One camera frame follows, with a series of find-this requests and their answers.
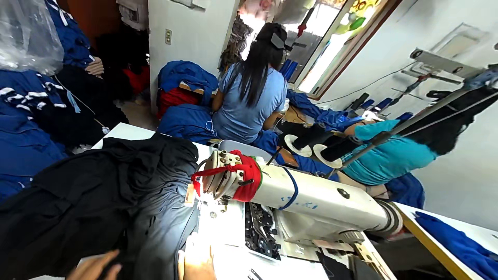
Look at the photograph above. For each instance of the person's left hand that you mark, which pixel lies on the person's left hand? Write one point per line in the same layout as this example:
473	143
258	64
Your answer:
90	268

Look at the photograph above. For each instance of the person's right hand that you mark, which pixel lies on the person's right hand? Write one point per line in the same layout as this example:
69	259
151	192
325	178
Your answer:
197	264

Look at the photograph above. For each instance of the person's left fingers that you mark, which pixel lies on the person's left fingers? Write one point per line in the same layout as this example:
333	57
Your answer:
107	261

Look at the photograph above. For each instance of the person's right fingers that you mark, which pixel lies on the person's right fingers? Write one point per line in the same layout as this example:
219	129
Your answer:
195	243

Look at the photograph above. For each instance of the black garment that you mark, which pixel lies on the black garment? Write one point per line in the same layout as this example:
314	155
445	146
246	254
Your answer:
89	198

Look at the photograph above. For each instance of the white sewing table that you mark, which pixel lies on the white sewing table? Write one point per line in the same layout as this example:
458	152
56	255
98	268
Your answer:
227	249

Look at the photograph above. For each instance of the cream paper tag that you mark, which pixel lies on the cream paper tag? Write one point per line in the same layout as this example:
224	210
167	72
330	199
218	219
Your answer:
190	195

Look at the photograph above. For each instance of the pile of black small parts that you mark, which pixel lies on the pile of black small parts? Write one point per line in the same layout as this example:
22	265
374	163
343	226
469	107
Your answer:
261	233

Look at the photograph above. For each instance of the red cloth strip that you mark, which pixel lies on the red cloth strip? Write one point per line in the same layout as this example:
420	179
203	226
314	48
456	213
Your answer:
249	179

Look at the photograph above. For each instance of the clear plastic tray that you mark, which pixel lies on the clear plastic tray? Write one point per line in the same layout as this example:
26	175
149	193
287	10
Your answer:
281	248

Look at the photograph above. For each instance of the dark blue band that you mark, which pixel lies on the dark blue band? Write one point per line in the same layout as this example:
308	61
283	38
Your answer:
295	188

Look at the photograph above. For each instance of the large blue draped fabric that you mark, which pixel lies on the large blue draped fabric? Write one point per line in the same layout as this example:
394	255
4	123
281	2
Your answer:
186	124

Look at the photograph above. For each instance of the white industrial sewing machine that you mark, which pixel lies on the white industrial sewing machine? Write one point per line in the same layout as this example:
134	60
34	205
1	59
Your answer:
311	194

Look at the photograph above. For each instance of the black fabric piece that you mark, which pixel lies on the black fabric piece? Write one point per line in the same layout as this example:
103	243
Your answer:
334	268

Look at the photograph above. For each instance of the red garment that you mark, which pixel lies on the red garment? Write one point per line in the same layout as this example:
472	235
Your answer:
175	102

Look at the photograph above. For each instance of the pile of blue garments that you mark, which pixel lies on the pile of blue garments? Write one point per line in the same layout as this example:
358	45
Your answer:
27	136

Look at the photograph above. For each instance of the black thread cone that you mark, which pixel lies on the black thread cone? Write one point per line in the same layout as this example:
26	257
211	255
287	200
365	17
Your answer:
338	151
311	138

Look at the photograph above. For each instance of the pile of black garments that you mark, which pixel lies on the pile of black garments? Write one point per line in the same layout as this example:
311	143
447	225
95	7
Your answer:
83	105

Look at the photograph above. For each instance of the blue garment on chair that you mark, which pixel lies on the blue garment on chair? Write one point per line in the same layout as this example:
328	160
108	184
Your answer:
186	79

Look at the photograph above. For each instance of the dark grey fabric piece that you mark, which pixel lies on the dark grey fabric piece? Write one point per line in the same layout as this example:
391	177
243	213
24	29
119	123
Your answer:
362	268

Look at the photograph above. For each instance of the red fabric on floor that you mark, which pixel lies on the red fabric on floor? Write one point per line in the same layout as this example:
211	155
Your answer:
139	79

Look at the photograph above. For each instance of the metal thread stand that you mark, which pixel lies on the metal thread stand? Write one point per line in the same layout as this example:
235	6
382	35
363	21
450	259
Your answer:
383	137

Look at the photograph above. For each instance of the dark blue draped fabric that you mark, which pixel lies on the dark blue draped fabric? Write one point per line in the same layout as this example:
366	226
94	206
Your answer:
408	189

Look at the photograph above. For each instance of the clear plastic bag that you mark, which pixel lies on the clear plastic bag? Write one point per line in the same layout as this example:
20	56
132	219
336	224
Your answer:
27	39

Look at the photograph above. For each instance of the white table with yellow edge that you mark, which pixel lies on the white table with yellow edge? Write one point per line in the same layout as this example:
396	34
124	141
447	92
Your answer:
435	233

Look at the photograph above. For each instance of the blue cloth on white table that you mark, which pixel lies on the blue cloth on white table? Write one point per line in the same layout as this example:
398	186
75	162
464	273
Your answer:
459	241

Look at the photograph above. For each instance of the window with white frame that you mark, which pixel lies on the window with white frame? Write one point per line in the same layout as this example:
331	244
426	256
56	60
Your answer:
323	50

